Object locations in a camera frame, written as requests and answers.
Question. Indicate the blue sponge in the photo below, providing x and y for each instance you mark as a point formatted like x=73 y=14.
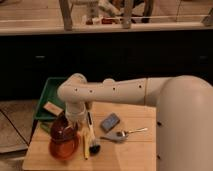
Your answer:
x=110 y=122

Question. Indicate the dark brown bowl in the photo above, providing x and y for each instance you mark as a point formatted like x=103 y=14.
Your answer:
x=61 y=130

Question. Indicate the wooden block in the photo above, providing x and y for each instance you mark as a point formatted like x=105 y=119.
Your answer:
x=53 y=109

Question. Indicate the metal spoon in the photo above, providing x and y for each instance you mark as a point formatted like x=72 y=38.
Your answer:
x=126 y=133

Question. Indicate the grey cloth piece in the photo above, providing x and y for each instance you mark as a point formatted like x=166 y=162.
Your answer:
x=115 y=136

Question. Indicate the green plastic tray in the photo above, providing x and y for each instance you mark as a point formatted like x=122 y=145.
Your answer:
x=49 y=94

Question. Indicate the yellow banana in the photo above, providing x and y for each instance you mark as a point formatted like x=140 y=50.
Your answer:
x=86 y=145

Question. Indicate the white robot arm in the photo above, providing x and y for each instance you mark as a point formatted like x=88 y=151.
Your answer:
x=184 y=113

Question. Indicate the black white dish brush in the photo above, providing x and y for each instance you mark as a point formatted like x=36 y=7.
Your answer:
x=94 y=147

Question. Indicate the green cucumber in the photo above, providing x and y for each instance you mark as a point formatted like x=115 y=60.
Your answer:
x=45 y=127

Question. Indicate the orange bowl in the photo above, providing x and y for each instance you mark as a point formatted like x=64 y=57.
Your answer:
x=63 y=150

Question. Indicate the orange peach fruit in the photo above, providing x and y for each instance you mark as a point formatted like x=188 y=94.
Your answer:
x=88 y=105

